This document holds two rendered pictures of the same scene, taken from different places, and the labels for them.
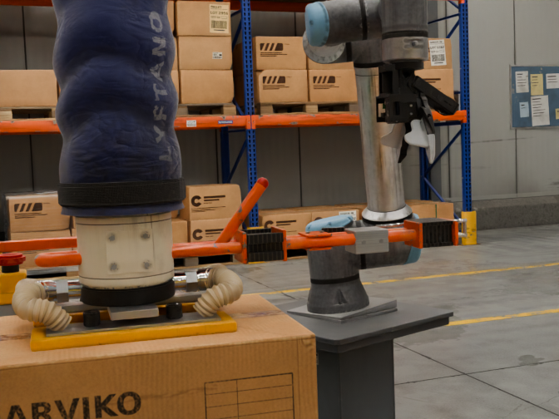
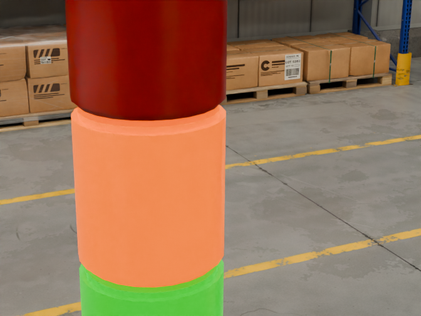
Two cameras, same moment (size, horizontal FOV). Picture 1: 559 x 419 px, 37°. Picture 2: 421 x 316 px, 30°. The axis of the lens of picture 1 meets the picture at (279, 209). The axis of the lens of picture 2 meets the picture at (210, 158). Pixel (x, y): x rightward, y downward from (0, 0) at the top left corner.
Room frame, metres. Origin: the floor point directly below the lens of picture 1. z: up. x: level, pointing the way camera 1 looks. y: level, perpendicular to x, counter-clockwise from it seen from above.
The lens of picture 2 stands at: (0.57, 1.03, 2.34)
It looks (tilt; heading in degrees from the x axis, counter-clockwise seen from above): 19 degrees down; 354
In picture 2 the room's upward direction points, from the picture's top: straight up
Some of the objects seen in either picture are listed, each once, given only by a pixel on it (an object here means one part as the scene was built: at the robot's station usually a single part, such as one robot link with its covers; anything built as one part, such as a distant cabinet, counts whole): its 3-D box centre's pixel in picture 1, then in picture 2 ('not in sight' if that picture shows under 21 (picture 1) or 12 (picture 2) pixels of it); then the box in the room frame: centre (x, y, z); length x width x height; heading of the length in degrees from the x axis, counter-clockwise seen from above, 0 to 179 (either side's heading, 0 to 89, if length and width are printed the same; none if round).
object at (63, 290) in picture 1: (127, 289); not in sight; (1.49, 0.28, 1.02); 0.34 x 0.25 x 0.06; 105
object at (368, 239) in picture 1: (366, 239); not in sight; (1.61, -0.17, 1.08); 0.07 x 0.07 x 0.04; 15
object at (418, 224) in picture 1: (430, 233); not in sight; (1.64, -0.30, 1.08); 0.08 x 0.07 x 0.05; 105
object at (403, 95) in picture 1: (403, 94); not in sight; (1.65, -0.25, 1.36); 0.09 x 0.08 x 0.12; 106
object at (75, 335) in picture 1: (133, 321); not in sight; (1.40, 0.26, 0.97); 0.34 x 0.10 x 0.05; 105
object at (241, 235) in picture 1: (259, 244); not in sight; (1.56, 0.04, 1.08); 0.10 x 0.08 x 0.06; 15
